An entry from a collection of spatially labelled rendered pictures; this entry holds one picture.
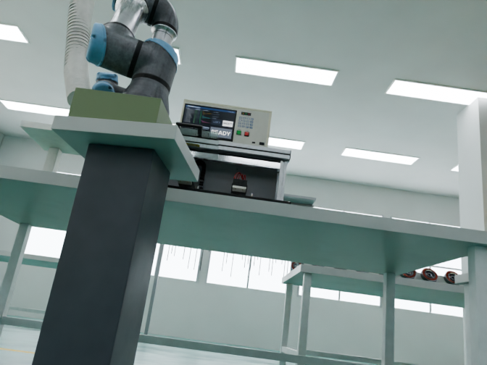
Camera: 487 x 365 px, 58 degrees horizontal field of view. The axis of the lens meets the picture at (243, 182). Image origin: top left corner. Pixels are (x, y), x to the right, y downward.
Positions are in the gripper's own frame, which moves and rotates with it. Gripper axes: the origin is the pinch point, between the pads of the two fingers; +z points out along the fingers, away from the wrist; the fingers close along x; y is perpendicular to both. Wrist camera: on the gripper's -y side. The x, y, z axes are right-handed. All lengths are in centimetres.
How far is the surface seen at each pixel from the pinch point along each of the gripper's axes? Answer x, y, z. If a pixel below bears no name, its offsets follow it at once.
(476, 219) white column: 327, -307, 96
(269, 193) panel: 67, -43, 15
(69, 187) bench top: -8.8, 11.4, 6.2
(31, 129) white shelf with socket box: -63, -72, 7
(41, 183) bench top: -18.8, 11.8, 5.9
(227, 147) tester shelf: 45, -39, -5
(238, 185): 52, -24, 8
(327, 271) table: 119, -100, 82
